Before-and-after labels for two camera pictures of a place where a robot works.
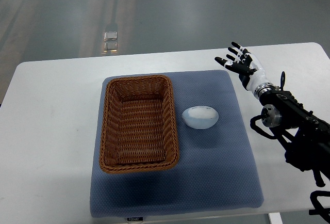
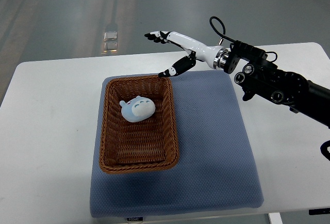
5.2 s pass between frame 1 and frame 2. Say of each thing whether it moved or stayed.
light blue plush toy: moved
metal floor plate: stayed
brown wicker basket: stayed
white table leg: stayed
